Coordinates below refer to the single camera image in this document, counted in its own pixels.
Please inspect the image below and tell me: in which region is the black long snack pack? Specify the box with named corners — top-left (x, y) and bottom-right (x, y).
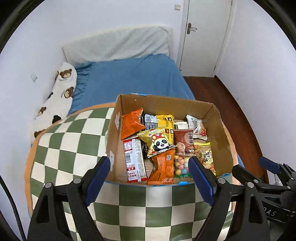
top-left (140, 113), bottom-right (158, 158)

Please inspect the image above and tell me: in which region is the white wafer snack pack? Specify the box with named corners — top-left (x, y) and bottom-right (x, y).
top-left (174, 120), bottom-right (189, 130)

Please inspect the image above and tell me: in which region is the black cable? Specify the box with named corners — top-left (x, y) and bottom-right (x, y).
top-left (0, 174), bottom-right (27, 241)

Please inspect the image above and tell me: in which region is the white door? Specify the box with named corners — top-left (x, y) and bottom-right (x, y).
top-left (179, 0), bottom-right (234, 77)

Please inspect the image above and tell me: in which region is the yellow chips bag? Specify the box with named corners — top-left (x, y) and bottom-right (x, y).
top-left (194, 142), bottom-right (216, 175)

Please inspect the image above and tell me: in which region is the colourful candy balls bag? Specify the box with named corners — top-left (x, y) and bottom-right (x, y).
top-left (174, 155), bottom-right (192, 178)

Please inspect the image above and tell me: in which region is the green white checkered mat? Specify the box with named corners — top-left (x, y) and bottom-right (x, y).
top-left (24, 102), bottom-right (239, 241)

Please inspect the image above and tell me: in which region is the cardboard milk box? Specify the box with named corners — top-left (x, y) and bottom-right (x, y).
top-left (106, 94), bottom-right (233, 185)

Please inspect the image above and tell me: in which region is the panda yellow snack bag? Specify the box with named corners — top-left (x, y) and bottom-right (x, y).
top-left (137, 127), bottom-right (175, 158)

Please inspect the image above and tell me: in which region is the yellow long snack pack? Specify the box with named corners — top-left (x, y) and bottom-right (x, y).
top-left (156, 114), bottom-right (174, 145)

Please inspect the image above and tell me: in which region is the brown red snack pack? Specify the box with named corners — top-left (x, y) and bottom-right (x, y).
top-left (174, 129), bottom-right (195, 156)

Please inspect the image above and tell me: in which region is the blue bed sheet mattress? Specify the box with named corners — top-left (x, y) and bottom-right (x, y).
top-left (69, 54), bottom-right (195, 114)

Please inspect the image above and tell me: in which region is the red white stick pack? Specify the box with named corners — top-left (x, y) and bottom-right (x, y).
top-left (123, 136), bottom-right (148, 183)

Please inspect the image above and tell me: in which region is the orange snack pack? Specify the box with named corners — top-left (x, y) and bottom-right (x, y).
top-left (121, 108), bottom-right (145, 140)
top-left (147, 148), bottom-right (175, 185)

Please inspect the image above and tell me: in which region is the bear print long pillow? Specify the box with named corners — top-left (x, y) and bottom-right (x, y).
top-left (30, 62), bottom-right (77, 142)

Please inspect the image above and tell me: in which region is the white cookie snack bag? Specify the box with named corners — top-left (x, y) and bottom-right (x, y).
top-left (186, 115), bottom-right (208, 141)

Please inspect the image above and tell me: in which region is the white dotted pillow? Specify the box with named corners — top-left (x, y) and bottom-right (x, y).
top-left (63, 25), bottom-right (173, 65)

